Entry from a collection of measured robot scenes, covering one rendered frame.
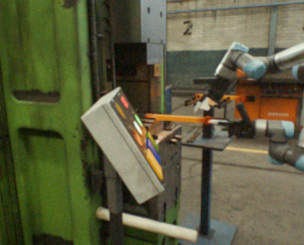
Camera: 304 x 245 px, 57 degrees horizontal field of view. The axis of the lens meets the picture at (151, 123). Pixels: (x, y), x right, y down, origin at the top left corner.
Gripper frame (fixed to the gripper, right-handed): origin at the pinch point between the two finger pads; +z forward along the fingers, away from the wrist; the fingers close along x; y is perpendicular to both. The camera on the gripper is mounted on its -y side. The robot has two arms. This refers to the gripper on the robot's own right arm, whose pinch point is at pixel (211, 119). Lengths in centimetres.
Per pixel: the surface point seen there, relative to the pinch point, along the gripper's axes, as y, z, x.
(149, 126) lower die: 2.8, 27.7, -10.8
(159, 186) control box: 3, 0, -68
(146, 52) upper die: -32.3, 27.6, -12.1
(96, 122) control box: -15, 13, -74
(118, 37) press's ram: -39, 39, -17
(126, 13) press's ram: -49, 34, -17
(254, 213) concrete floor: 101, -19, 96
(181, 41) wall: -71, 256, 753
